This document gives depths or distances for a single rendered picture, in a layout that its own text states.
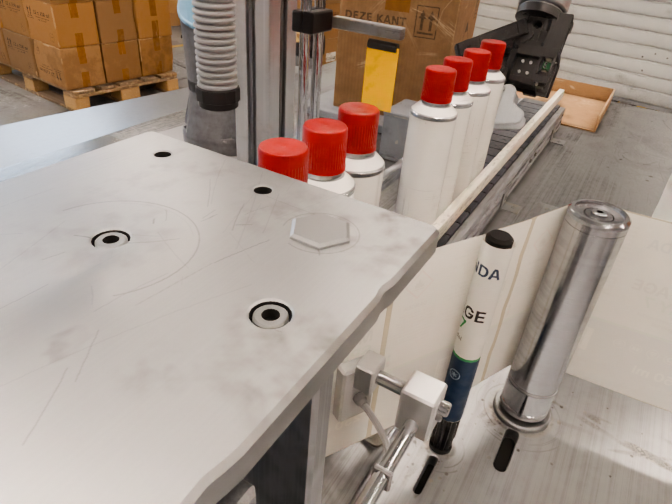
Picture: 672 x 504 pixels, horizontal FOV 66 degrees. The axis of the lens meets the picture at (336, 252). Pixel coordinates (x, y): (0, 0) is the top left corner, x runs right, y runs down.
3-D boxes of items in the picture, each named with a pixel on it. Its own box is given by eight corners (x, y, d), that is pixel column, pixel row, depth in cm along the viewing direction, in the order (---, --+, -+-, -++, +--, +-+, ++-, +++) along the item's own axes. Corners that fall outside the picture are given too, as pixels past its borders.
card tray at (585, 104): (594, 132, 121) (600, 115, 119) (486, 107, 131) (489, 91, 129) (610, 103, 143) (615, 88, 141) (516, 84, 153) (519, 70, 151)
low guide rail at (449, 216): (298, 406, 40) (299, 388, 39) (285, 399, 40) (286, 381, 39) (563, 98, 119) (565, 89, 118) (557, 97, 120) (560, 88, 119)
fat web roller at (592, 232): (542, 444, 40) (636, 238, 30) (485, 417, 42) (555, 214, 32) (554, 405, 44) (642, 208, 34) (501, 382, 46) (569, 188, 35)
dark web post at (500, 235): (446, 460, 39) (512, 246, 28) (424, 448, 39) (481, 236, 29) (454, 443, 40) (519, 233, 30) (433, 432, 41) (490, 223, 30)
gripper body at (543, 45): (544, 87, 76) (574, 5, 75) (487, 75, 80) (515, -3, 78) (546, 103, 83) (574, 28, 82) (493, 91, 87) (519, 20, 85)
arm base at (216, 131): (241, 163, 76) (236, 95, 71) (163, 144, 82) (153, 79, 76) (296, 133, 87) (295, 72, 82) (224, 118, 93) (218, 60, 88)
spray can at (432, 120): (422, 251, 63) (456, 77, 51) (384, 237, 65) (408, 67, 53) (438, 233, 66) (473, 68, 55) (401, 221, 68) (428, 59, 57)
